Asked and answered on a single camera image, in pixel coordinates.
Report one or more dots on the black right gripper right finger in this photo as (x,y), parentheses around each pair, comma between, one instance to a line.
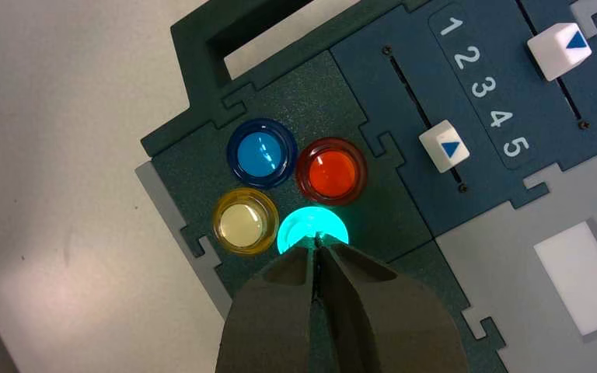
(381,324)

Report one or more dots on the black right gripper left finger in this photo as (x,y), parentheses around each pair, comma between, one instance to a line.
(267,324)

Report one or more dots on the green round push button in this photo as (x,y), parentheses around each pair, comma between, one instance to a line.
(298,222)

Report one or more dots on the yellow round push button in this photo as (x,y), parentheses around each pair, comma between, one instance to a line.
(242,221)

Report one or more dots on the red round push button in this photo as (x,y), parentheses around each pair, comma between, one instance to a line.
(332,171)

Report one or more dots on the blue round push button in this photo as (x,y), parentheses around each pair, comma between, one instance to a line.
(261,153)

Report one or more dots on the dark green grey control box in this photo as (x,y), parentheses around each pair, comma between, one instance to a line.
(381,216)

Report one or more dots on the white slider knob blue triangle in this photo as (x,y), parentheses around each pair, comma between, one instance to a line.
(556,51)
(442,146)

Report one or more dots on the white rectangular display window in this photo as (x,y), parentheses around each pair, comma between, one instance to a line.
(581,278)

